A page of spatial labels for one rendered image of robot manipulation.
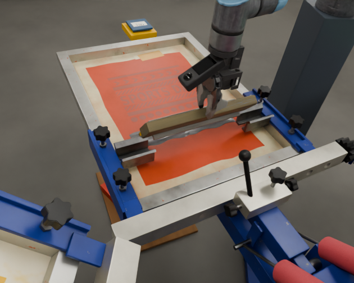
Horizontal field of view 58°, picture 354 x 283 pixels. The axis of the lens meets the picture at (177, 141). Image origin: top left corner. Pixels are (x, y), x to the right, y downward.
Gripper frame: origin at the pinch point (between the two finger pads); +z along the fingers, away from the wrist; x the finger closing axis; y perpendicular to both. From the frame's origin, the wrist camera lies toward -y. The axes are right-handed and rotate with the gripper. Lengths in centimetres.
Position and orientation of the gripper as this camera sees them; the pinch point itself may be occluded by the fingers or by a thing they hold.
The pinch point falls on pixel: (203, 111)
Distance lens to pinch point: 89.9
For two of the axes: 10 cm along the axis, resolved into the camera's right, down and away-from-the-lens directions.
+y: 8.9, -2.6, 3.7
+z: -1.0, 7.0, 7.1
